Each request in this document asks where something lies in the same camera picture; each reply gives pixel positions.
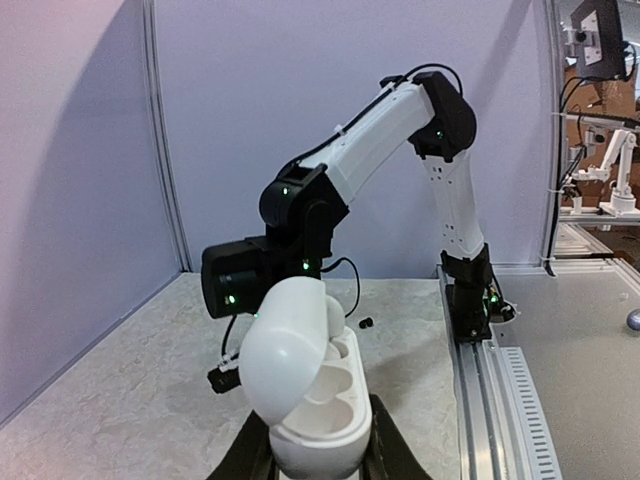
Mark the right aluminium frame post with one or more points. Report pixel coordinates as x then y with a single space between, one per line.
555 83

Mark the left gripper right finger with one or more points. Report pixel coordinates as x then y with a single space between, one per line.
389 457

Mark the black earbud centre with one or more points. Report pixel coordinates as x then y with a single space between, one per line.
366 323

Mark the black monitor on stand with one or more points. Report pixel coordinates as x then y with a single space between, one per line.
595 40

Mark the cardboard boxes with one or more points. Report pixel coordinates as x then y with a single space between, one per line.
602 168

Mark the aluminium front rail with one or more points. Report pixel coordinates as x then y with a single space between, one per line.
502 429

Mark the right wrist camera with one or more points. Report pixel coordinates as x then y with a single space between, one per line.
225 376

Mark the small white oval case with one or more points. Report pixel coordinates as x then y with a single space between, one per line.
301 371

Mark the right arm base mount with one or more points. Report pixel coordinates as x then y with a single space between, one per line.
475 298

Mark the blue grey case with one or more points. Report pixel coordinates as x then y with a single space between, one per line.
633 320

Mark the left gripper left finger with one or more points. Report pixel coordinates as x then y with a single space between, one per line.
250 456

